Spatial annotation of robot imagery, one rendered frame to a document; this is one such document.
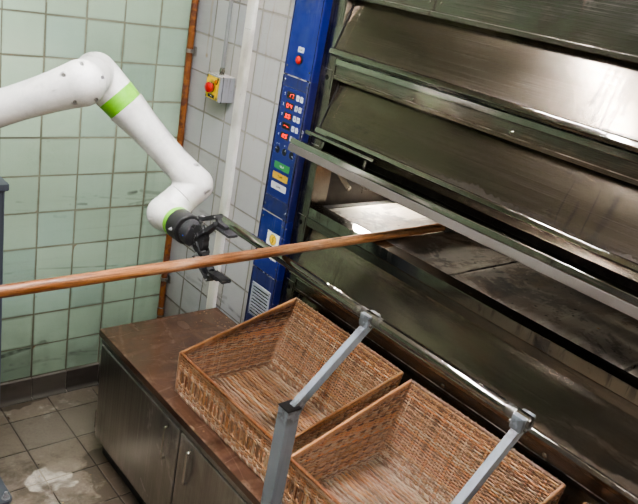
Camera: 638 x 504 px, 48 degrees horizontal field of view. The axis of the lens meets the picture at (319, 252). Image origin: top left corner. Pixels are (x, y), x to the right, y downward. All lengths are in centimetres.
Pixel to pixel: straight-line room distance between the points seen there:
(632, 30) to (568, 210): 44
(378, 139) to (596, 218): 75
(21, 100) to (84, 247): 126
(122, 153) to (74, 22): 56
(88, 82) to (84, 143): 106
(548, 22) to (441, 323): 89
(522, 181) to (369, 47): 68
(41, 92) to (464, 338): 135
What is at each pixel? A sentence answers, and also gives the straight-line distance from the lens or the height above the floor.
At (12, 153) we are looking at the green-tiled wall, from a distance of 298.
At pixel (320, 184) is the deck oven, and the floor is 126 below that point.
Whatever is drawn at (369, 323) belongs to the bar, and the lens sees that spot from 185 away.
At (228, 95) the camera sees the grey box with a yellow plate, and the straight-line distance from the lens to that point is 290.
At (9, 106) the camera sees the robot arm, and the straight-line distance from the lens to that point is 209.
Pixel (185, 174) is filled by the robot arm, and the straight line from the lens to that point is 222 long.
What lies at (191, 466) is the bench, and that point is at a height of 44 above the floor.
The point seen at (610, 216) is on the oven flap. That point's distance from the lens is 186.
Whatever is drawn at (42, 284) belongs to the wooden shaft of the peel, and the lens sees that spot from 174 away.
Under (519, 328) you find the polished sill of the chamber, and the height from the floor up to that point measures 117.
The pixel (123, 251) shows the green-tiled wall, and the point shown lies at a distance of 332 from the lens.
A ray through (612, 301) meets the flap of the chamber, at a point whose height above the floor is 141.
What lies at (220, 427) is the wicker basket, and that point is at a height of 61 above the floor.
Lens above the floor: 196
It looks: 21 degrees down
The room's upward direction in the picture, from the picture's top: 11 degrees clockwise
